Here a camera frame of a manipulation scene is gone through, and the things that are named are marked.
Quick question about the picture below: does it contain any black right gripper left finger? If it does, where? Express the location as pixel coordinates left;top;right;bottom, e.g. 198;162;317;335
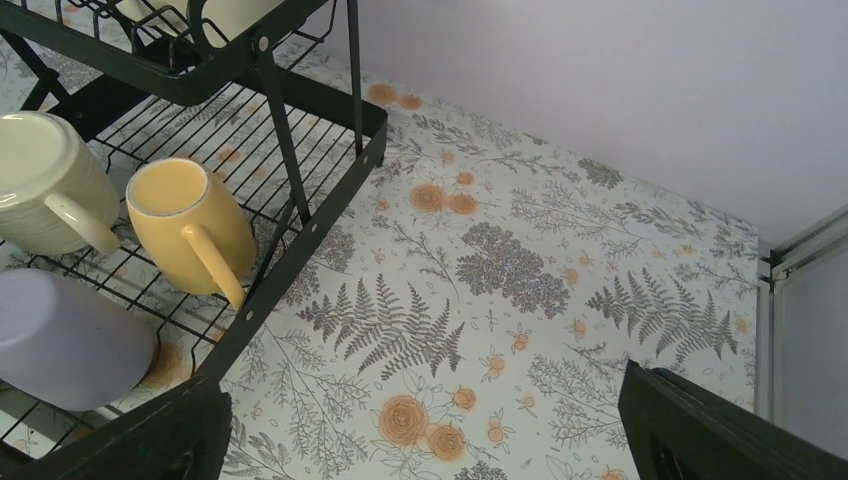
13;377;232;479

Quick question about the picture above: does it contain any lavender plastic cup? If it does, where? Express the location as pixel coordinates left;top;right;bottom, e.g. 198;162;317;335
1;268;157;411

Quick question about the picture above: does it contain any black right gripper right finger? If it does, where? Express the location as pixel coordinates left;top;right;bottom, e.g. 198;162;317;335
618;361;847;480

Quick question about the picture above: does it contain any yellow mug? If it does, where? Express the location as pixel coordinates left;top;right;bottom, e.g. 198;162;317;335
125;158;257;309

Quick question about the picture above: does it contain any cream ribbed mug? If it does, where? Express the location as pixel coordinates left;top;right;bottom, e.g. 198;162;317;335
1;111;120;256

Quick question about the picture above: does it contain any cream mug on upper rack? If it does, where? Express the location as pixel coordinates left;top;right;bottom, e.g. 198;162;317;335
116;0;282;48

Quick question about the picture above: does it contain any black wire dish rack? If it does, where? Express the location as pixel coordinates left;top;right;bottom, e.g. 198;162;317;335
1;1;388;434

